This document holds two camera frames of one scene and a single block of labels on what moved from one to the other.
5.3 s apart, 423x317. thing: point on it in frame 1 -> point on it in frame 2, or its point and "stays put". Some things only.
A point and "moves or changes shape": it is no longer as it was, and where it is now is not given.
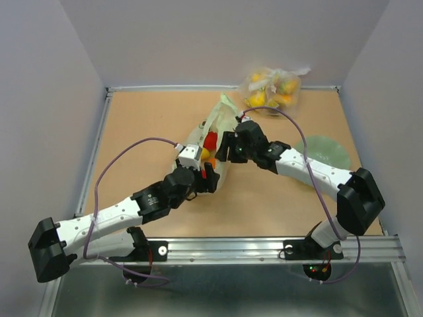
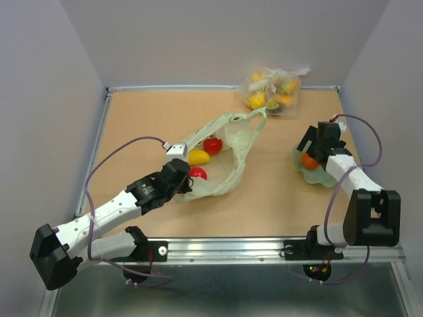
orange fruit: [213, 162] moves or changes shape
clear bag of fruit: [276, 91] stays put
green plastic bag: [218, 120] moves or changes shape
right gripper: [229, 137] -> [310, 135]
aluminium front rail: [357, 251] stays put
